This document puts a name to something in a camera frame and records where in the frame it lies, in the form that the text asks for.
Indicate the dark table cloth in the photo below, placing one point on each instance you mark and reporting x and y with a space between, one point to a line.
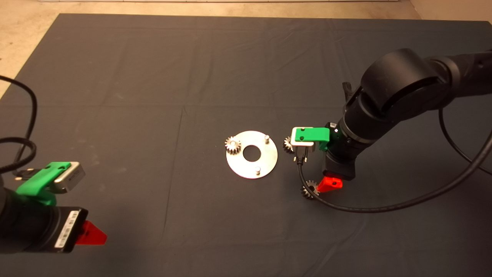
192 77

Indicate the round metal carrier plate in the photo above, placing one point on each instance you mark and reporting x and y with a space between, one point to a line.
269 157

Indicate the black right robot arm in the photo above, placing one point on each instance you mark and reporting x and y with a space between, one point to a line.
403 84

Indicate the green right camera mount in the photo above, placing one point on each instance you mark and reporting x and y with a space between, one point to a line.
311 134

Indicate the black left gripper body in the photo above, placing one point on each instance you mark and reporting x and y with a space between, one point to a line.
63 231

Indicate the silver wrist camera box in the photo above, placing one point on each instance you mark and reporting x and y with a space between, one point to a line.
71 179
298 143

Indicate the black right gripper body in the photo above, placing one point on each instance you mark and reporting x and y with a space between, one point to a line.
340 165

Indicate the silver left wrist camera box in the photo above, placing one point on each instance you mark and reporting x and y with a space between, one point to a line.
71 179

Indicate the steel planetary gear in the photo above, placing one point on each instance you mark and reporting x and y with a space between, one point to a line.
307 192
233 146
286 144

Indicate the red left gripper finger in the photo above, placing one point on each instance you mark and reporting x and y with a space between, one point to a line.
92 236

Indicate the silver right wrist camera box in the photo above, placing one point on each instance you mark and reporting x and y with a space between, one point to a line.
298 143

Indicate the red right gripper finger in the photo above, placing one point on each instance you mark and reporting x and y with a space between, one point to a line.
330 184

